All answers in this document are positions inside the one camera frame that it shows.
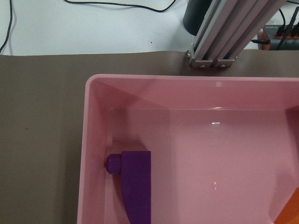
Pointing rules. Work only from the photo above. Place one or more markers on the pink plastic box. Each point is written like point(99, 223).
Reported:
point(224, 150)

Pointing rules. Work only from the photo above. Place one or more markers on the black water bottle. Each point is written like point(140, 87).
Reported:
point(194, 15)

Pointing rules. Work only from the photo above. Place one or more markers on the aluminium frame post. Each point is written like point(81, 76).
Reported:
point(227, 28)

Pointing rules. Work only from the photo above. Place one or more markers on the brown paper table mat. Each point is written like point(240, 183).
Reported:
point(41, 118)

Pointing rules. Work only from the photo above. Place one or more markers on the far orange usb hub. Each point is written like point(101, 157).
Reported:
point(269, 33)

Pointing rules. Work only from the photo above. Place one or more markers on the orange toy block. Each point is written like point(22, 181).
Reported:
point(290, 212)

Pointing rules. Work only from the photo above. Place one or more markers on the purple toy block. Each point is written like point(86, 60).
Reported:
point(134, 169)

